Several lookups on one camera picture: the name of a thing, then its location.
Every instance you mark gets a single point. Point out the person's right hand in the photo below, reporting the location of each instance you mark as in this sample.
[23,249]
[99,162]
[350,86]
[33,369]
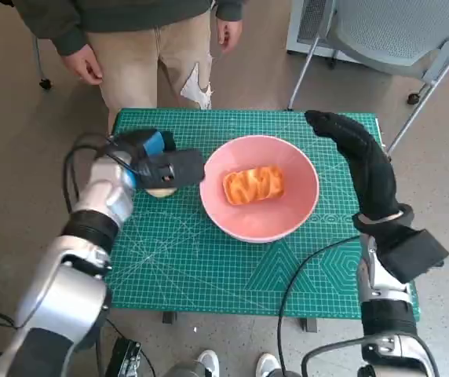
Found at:
[83,64]

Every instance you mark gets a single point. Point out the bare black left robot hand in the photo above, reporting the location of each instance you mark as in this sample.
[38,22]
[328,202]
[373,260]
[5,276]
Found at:
[154,141]

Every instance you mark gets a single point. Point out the person's left hand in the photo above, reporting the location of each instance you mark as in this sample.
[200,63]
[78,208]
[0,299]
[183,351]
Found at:
[230,35]

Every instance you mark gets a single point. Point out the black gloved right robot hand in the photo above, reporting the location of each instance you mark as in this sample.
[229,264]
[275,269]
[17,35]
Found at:
[373,176]

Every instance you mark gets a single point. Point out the round toy bread bun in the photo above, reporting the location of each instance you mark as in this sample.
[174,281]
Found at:
[161,192]

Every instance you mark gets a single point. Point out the pink bowl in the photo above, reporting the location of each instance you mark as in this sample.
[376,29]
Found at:
[287,220]

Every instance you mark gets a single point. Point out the rectangular striped toy bread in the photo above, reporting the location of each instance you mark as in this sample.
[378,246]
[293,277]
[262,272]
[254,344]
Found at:
[254,184]

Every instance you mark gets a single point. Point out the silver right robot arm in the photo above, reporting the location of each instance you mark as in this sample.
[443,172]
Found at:
[385,314]

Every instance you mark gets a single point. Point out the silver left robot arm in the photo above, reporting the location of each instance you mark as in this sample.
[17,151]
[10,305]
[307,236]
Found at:
[99,188]

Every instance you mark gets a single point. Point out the grey chair with castors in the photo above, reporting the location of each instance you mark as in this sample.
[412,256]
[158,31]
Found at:
[45,83]

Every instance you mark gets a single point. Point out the person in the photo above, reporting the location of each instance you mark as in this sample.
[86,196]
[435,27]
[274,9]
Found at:
[138,59]

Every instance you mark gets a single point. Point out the white perforated cabinet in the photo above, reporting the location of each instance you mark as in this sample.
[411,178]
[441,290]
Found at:
[307,23]

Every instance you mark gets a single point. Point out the green cutting mat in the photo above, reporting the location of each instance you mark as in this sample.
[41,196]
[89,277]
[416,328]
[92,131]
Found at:
[189,267]

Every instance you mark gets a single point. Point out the grey mesh chair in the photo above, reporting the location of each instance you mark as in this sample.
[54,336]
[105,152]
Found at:
[385,31]

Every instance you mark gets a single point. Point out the white shoe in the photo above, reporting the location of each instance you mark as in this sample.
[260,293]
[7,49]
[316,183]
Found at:
[209,361]
[265,363]

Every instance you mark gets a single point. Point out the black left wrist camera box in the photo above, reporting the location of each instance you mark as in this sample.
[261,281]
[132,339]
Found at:
[185,165]

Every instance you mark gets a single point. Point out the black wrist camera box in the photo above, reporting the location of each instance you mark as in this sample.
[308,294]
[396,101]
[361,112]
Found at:
[185,165]
[413,255]

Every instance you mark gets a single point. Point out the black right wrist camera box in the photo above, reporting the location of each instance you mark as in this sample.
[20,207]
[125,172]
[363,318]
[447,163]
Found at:
[413,255]

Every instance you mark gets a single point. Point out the dark table bracket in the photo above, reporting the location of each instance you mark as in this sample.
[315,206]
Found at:
[169,317]
[309,324]

